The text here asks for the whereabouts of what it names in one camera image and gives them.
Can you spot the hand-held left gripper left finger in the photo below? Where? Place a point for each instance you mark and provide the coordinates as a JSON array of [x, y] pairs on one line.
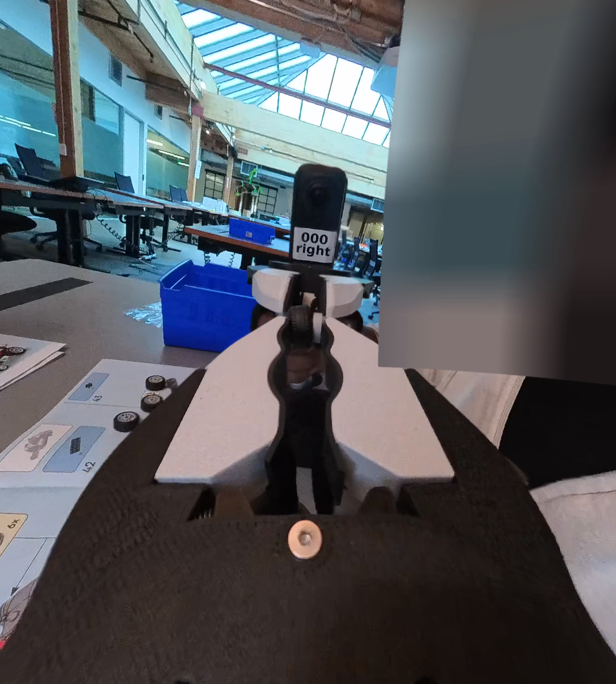
[[222, 428]]

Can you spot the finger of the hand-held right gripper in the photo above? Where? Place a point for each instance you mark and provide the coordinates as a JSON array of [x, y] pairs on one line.
[[274, 289], [345, 294]]

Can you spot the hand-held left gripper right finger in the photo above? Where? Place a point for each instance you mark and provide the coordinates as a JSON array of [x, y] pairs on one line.
[[393, 428]]

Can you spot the small lego wheel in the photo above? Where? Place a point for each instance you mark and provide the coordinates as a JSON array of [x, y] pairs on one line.
[[156, 382], [126, 420], [151, 401]]

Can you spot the open lego instruction booklet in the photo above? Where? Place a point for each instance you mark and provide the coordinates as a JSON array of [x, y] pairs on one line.
[[19, 497]]

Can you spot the closed lego instruction booklet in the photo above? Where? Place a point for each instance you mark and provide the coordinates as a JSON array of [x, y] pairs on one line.
[[19, 358]]

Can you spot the small blue plastic bin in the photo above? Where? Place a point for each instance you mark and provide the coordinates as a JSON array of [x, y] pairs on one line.
[[252, 230]]

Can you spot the large blue plastic bin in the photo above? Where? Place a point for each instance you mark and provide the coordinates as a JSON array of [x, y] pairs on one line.
[[206, 310]]

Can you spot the clear plastic bag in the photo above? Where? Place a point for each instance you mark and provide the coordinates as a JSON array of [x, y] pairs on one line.
[[145, 314]]

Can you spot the black tape strip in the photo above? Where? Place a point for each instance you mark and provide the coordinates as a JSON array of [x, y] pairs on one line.
[[19, 299]]

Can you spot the long dark office desk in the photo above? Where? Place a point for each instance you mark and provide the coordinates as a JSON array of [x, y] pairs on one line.
[[30, 190]]

